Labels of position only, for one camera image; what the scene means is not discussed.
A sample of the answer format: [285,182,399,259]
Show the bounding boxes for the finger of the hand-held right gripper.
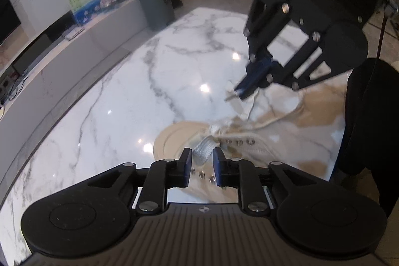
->
[234,0,292,97]
[246,32,347,98]

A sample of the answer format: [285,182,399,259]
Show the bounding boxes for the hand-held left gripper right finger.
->
[213,148,315,215]

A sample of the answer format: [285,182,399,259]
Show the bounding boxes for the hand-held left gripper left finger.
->
[89,148,193,215]

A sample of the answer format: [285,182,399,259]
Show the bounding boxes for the white shoelace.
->
[193,91,306,166]

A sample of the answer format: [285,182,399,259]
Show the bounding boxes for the beige shoe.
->
[153,82,346,205]

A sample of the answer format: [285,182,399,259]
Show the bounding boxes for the grey trash bin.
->
[137,0,176,31]

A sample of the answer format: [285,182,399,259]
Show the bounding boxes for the long marble media console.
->
[0,0,149,182]

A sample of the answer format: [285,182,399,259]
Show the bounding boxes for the grey set-top box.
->
[63,25,86,41]

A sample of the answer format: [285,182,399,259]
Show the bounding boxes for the lotus pond painting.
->
[68,0,117,26]

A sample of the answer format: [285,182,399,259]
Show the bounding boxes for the thin dark cable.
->
[376,1,392,61]

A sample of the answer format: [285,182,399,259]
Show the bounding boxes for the tangle of black cables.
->
[0,67,30,104]

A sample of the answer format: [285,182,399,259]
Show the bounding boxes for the black wall television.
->
[0,0,22,45]

